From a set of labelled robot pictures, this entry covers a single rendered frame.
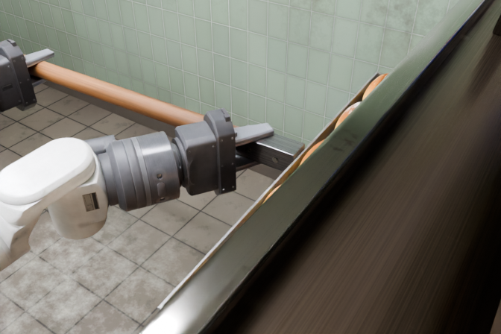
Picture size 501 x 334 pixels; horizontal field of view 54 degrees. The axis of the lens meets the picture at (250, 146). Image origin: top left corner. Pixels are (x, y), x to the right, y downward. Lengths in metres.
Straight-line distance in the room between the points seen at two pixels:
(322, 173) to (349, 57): 1.76
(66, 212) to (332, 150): 0.41
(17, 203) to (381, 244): 0.40
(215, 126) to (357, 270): 0.40
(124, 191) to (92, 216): 0.06
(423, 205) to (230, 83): 2.13
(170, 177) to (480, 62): 0.35
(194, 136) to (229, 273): 0.42
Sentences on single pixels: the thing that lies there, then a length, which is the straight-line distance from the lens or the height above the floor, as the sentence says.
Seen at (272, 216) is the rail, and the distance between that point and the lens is 0.21.
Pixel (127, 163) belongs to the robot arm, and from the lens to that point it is 0.59.
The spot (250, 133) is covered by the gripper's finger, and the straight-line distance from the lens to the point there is 0.64.
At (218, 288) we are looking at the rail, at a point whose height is 1.43.
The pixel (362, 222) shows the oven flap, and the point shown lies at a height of 1.41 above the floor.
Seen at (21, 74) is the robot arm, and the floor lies 1.20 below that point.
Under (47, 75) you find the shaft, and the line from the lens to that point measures 0.91.
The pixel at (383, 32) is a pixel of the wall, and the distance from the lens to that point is 1.90.
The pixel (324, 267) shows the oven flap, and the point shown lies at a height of 1.41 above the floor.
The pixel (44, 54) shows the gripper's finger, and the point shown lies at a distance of 0.94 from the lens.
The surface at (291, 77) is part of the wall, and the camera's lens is 2.15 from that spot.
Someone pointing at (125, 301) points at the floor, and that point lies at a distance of 2.03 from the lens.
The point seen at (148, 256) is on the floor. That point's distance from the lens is 2.16.
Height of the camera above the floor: 1.57
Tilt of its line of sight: 35 degrees down
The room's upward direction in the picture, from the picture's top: straight up
